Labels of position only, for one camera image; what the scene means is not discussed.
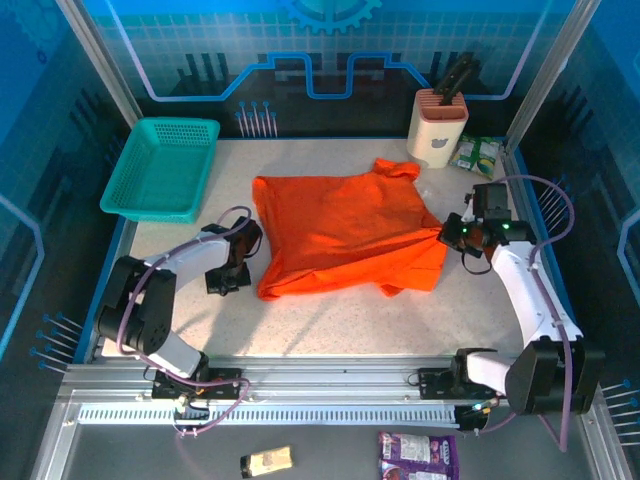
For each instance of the orange t-shirt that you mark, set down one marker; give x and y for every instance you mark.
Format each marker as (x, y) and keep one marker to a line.
(340, 225)

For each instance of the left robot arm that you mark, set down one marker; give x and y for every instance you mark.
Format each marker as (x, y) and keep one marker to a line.
(200, 252)

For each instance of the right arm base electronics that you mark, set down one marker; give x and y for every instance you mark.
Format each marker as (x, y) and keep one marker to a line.
(472, 415)

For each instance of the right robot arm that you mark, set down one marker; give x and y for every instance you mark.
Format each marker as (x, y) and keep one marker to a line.
(520, 290)

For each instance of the green snack packet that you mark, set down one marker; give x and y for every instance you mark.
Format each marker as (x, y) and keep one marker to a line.
(475, 155)

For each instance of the cream knife block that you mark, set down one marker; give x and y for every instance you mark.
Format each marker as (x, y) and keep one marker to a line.
(435, 142)

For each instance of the teal plastic basket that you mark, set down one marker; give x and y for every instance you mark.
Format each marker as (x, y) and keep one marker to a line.
(160, 165)

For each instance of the blue table border trim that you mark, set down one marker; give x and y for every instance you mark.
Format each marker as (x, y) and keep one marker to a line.
(97, 305)

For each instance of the beige packet with black cap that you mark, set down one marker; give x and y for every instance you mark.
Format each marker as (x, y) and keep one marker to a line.
(267, 461)

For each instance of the purple snack packet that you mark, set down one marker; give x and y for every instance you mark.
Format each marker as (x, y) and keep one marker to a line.
(415, 452)

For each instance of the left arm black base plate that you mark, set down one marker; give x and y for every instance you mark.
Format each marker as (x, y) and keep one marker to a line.
(227, 385)

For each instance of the aluminium frame rail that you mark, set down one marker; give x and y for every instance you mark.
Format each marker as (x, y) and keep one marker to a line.
(325, 380)

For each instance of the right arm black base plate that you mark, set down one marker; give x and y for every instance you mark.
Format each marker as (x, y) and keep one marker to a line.
(432, 382)

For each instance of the aluminium frame post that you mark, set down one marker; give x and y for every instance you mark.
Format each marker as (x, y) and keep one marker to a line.
(545, 85)
(100, 60)

